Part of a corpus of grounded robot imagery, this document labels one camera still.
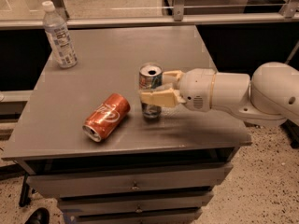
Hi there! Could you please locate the grey drawer cabinet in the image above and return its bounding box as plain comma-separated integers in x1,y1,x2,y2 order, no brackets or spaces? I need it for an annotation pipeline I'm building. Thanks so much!
4,26,250,224

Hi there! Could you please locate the blue silver redbull can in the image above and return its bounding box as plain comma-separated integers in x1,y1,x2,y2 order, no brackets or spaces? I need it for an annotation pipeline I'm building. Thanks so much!
139,63,163,119

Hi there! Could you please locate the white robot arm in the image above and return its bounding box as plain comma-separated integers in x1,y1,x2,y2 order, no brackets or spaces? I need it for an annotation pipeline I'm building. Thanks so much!
139,62,299,126

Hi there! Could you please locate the bottom grey drawer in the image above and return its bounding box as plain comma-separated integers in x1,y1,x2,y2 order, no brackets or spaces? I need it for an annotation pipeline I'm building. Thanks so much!
64,208,202,224

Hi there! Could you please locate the middle grey drawer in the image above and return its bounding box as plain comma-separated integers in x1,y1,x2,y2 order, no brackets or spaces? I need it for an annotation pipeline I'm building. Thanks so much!
58,190,213,216

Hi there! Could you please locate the grey drawer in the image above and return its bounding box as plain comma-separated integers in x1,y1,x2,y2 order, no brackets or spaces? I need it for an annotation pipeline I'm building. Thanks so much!
58,190,213,216
27,162,233,198
64,208,202,224

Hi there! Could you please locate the black caster wheel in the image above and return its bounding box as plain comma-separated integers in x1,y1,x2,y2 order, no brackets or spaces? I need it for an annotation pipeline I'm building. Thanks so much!
24,207,50,224

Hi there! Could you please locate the clear plastic water bottle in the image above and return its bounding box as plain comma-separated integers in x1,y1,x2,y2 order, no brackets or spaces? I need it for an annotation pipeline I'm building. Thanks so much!
42,1,78,68

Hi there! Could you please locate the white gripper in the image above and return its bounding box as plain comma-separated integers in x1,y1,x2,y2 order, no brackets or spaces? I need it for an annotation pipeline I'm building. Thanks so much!
139,68,216,112

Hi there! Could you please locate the red coke can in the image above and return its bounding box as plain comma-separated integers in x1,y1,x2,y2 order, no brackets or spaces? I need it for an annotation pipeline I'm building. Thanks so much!
82,93,130,142

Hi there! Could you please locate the metal railing frame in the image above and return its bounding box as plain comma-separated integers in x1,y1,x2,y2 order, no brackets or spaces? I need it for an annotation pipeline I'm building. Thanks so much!
0,0,299,29

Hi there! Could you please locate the top grey drawer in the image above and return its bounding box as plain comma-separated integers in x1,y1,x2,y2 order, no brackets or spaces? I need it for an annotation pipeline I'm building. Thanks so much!
27,162,233,198

